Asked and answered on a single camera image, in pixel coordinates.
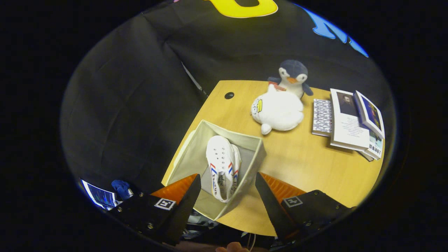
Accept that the white book with landscape photo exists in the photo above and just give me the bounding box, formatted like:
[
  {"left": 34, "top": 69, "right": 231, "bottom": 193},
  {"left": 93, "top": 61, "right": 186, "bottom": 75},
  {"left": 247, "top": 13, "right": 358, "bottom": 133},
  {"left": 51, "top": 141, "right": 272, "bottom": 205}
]
[{"left": 364, "top": 129, "right": 384, "bottom": 160}]

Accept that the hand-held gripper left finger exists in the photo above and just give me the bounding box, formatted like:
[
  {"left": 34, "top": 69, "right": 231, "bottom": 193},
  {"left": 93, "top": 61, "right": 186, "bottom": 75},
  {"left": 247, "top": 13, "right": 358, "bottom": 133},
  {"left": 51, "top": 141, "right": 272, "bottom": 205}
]
[{"left": 108, "top": 174, "right": 202, "bottom": 245}]

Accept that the tangle of cables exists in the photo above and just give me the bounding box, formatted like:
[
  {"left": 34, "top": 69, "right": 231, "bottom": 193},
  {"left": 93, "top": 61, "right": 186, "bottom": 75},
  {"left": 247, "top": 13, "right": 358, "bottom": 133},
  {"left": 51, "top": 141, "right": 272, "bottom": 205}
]
[{"left": 182, "top": 213, "right": 217, "bottom": 238}]

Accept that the grey patterned book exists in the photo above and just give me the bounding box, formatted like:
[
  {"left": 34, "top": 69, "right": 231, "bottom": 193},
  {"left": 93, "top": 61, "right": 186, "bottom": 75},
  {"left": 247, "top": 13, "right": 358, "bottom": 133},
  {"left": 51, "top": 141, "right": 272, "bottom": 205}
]
[{"left": 312, "top": 99, "right": 333, "bottom": 137}]

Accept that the white canvas shoe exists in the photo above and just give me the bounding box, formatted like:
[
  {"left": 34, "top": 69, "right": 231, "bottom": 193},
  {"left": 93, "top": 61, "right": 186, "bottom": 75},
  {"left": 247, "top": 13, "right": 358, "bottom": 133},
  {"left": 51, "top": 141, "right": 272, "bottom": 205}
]
[
  {"left": 229, "top": 143, "right": 243, "bottom": 196},
  {"left": 206, "top": 135, "right": 237, "bottom": 203}
]

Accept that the penguin plush toy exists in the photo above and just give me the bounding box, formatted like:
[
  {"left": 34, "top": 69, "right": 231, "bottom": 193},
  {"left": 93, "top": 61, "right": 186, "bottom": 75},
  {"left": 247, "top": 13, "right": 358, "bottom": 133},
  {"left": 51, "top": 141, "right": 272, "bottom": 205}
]
[{"left": 268, "top": 59, "right": 314, "bottom": 99}]

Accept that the blue cover book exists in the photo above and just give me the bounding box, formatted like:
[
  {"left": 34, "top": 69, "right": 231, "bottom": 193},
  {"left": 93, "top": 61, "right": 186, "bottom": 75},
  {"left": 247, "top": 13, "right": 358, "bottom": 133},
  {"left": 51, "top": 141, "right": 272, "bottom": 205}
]
[{"left": 353, "top": 90, "right": 385, "bottom": 140}]

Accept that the white plush toy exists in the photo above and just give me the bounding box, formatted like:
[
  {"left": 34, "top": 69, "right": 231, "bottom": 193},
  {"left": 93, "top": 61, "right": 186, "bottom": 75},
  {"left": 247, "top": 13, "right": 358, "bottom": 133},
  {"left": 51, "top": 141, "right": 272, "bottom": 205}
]
[{"left": 251, "top": 84, "right": 305, "bottom": 135}]

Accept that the grey fabric storage box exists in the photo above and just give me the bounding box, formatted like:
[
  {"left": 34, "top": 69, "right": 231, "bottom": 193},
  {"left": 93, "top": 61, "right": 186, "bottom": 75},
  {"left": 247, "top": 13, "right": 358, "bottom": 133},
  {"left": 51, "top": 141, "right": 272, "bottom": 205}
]
[{"left": 161, "top": 119, "right": 267, "bottom": 221}]

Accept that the white book with portrait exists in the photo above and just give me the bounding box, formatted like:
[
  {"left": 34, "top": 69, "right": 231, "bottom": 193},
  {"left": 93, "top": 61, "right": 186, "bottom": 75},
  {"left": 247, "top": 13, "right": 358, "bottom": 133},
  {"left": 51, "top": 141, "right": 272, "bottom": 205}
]
[{"left": 330, "top": 88, "right": 371, "bottom": 152}]

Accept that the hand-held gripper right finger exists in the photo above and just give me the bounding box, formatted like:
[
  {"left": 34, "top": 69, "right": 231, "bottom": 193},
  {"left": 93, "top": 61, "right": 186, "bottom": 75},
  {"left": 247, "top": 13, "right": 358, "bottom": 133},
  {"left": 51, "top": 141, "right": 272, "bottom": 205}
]
[{"left": 255, "top": 171, "right": 356, "bottom": 242}]

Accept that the blue lit screen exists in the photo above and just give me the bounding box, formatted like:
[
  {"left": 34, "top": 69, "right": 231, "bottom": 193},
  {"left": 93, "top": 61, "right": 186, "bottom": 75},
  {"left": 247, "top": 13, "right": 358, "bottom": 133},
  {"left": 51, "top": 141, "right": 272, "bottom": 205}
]
[{"left": 80, "top": 178, "right": 118, "bottom": 210}]

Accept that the blue cloth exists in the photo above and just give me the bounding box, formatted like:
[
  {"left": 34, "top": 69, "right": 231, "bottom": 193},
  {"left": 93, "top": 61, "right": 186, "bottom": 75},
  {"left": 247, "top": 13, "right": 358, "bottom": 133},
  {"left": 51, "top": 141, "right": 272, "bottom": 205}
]
[{"left": 111, "top": 180, "right": 133, "bottom": 201}]

